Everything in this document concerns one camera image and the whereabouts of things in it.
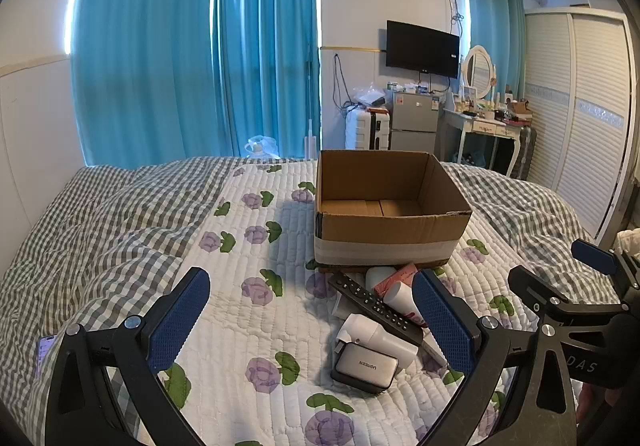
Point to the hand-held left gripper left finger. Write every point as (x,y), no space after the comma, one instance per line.
(181,316)

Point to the white mop pole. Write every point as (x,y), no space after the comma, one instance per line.
(310,136)

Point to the white louvred wardrobe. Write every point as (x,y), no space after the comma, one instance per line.
(580,116)

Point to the pink packet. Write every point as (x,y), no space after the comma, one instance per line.
(397,276)

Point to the floral white quilt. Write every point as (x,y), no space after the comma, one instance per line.
(280,326)

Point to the grey charger block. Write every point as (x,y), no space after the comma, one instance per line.
(365,366)

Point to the crumpled clear plastic bag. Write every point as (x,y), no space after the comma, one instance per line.
(369,96)

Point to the black remote control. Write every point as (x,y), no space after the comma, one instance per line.
(375,308)

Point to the narrow blue curtain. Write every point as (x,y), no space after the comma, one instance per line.
(492,26)

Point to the oval white vanity mirror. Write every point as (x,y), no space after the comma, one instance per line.
(477,71)

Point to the white dressing table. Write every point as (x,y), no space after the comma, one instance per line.
(480,126)

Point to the small open cardboard box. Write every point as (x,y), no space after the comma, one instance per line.
(521,106)

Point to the floral quilted bed cover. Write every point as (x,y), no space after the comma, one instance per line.
(100,236)

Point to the person's right hand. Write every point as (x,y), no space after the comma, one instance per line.
(590,403)

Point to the brown cardboard box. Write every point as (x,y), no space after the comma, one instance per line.
(390,231)

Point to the silver small fridge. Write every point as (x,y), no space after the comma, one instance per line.
(415,123)

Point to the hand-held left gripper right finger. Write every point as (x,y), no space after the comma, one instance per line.
(442,321)

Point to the white suitcase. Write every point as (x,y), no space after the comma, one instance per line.
(362,131)

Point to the white power adapter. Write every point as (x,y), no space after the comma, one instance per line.
(372,333)

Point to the grey suitcase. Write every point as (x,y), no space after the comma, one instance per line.
(525,153)

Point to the purple smartphone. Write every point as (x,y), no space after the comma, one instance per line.
(46,350)

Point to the white bottle with pink label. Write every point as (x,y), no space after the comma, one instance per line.
(402,298)

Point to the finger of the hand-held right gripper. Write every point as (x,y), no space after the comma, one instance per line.
(595,257)
(535,288)

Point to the wide blue curtain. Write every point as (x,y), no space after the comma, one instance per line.
(145,51)

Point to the black wall television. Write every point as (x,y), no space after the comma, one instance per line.
(422,48)

